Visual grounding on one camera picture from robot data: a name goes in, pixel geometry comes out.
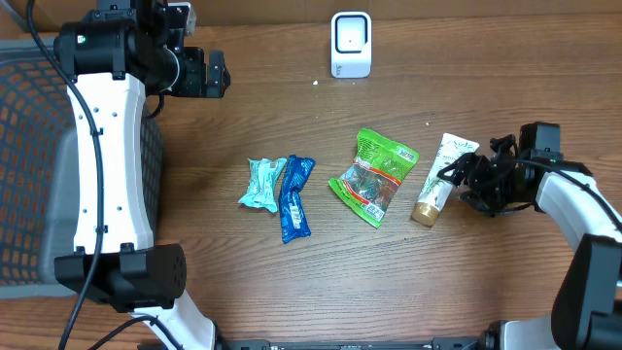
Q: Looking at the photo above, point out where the white cosmetic tube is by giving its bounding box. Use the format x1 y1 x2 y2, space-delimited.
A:
411 133 479 227

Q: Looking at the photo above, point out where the green snack bag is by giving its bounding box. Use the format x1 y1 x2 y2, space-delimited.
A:
328 128 419 228

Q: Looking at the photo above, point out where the teal snack packet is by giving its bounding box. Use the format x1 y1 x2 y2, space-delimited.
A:
238 157 287 213

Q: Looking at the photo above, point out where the blue snack packet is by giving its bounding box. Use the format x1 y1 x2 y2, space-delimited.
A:
279 155 316 244

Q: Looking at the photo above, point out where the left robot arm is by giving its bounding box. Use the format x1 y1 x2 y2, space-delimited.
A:
54 1 230 349

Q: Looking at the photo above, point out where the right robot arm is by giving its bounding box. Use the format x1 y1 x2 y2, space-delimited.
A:
437 122 621 350

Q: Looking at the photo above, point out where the white barcode scanner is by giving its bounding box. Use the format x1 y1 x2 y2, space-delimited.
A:
330 11 372 79

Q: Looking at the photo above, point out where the grey plastic shopping basket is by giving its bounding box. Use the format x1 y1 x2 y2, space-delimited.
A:
1 40 163 299

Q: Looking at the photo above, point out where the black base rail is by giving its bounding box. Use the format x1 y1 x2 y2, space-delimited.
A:
216 336 478 350

